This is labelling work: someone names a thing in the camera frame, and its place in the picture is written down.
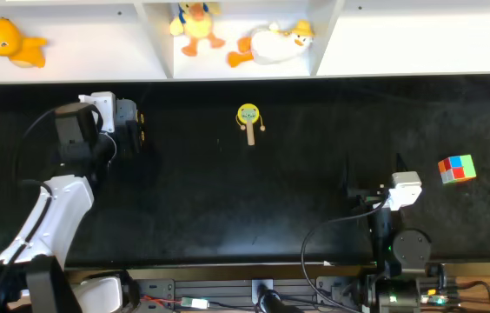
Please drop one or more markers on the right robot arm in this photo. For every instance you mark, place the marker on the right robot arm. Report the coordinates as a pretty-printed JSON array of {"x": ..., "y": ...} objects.
[{"x": 411, "y": 248}]

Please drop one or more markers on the mounting rail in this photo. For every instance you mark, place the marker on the mounting rail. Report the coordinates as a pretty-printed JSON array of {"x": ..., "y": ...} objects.
[{"x": 227, "y": 291}]

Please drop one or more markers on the yellow rattle drum toy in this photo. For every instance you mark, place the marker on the yellow rattle drum toy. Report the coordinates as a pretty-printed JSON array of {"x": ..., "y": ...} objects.
[{"x": 249, "y": 115}]

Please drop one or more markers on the yellow rubber duck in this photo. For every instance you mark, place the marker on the yellow rubber duck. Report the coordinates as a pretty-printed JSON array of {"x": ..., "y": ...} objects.
[{"x": 4, "y": 41}]

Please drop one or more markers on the many-coloured puzzle cube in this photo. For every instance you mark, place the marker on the many-coloured puzzle cube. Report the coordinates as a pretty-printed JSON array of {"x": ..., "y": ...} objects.
[{"x": 457, "y": 169}]

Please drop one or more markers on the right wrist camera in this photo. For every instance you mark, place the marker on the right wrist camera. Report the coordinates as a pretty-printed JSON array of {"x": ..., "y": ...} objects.
[{"x": 405, "y": 189}]

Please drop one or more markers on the white plush duck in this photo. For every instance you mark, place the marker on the white plush duck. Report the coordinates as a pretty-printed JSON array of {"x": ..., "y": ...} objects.
[{"x": 275, "y": 45}]

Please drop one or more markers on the white shelf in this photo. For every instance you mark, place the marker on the white shelf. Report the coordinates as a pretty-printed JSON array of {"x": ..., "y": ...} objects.
[{"x": 401, "y": 48}]

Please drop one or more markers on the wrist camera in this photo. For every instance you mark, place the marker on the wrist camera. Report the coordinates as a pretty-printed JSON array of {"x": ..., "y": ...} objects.
[
  {"x": 405, "y": 189},
  {"x": 99, "y": 108}
]

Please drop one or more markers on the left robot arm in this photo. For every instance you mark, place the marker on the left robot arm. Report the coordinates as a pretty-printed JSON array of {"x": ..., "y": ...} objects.
[{"x": 54, "y": 217}]

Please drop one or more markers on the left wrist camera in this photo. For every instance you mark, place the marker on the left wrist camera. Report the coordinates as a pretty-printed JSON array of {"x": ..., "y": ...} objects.
[{"x": 99, "y": 108}]

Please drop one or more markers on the yellow plush duck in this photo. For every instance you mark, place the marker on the yellow plush duck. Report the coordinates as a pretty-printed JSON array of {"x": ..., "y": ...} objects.
[{"x": 197, "y": 28}]

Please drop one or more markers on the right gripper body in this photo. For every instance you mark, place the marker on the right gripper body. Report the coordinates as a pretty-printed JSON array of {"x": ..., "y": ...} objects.
[{"x": 368, "y": 196}]

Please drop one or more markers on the grey and yellow toy truck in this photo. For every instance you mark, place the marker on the grey and yellow toy truck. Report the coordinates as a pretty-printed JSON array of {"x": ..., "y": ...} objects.
[{"x": 127, "y": 111}]

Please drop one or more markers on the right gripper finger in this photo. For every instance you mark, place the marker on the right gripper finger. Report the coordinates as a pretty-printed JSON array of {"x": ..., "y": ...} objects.
[
  {"x": 401, "y": 164},
  {"x": 349, "y": 182}
]

